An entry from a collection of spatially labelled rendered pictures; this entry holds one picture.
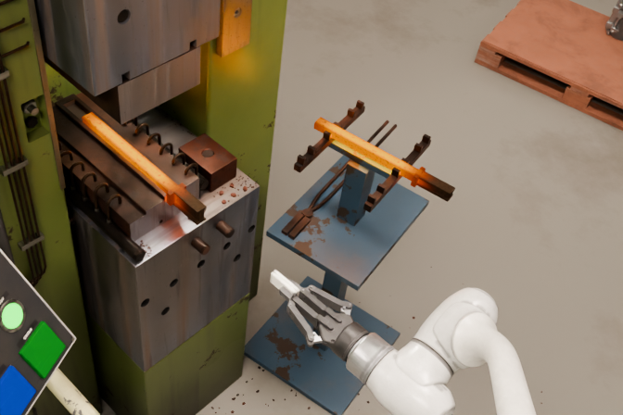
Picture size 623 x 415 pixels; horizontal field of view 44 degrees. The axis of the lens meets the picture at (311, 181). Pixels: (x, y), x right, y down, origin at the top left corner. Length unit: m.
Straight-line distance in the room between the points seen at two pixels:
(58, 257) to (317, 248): 0.67
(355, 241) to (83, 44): 1.04
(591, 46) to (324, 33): 1.36
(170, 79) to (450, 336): 0.73
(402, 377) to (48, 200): 0.83
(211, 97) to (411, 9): 2.57
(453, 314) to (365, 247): 0.67
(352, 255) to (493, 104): 1.89
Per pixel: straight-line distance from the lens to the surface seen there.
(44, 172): 1.68
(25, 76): 1.52
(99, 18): 1.35
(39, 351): 1.51
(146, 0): 1.40
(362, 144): 1.99
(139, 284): 1.79
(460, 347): 1.46
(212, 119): 1.96
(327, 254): 2.08
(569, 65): 4.02
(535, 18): 4.29
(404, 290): 2.91
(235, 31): 1.81
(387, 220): 2.19
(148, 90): 1.51
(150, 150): 1.86
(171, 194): 1.73
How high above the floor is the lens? 2.28
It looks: 45 degrees down
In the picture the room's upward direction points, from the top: 9 degrees clockwise
